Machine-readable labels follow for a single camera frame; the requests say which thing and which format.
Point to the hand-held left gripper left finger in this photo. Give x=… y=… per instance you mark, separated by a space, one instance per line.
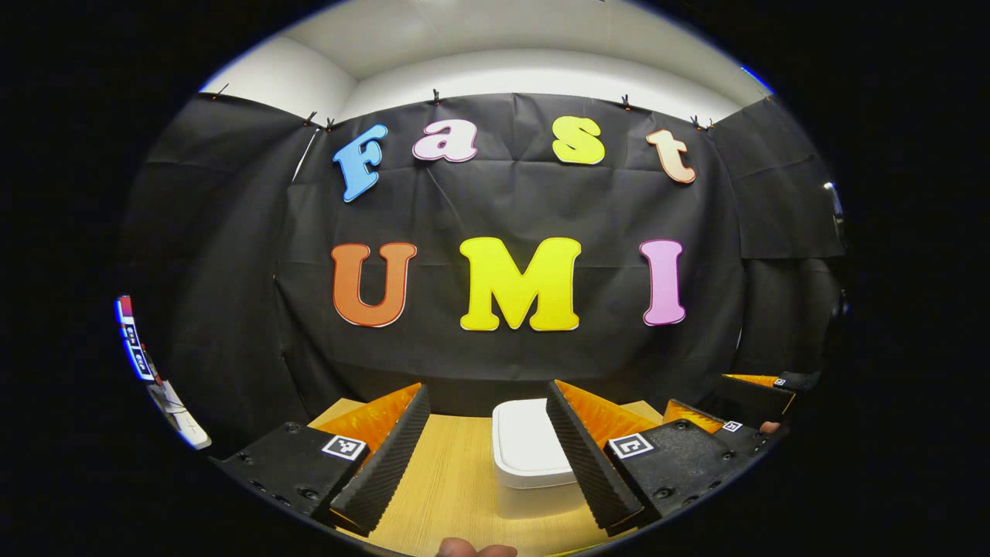
x=390 y=456

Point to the white side table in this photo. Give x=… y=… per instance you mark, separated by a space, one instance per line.
x=186 y=425

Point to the wooden desktop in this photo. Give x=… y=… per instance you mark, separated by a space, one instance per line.
x=452 y=487

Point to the black backdrop cloth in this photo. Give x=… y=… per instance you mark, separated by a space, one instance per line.
x=232 y=271

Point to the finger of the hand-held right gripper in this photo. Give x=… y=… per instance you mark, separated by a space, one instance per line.
x=746 y=437
x=762 y=396

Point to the white desktop garbage bin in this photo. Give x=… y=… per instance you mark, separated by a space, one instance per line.
x=530 y=445

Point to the computer monitor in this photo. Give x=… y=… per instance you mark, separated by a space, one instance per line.
x=133 y=340

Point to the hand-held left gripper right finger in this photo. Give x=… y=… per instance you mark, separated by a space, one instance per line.
x=592 y=472

